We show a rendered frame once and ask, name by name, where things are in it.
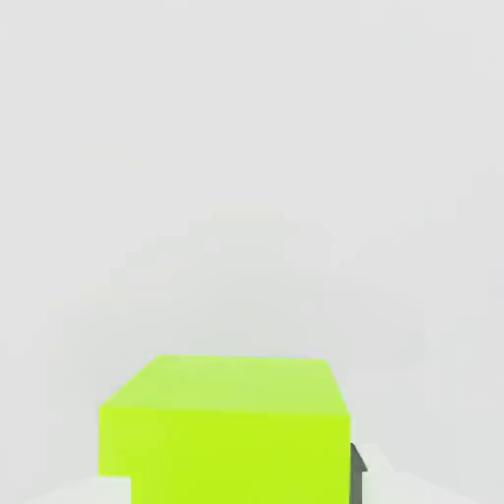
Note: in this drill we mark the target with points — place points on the small lime green cube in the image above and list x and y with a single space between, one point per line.
224 441

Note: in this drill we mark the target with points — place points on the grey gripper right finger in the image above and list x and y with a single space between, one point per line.
388 482

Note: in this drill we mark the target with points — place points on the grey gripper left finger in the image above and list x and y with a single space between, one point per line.
94 491

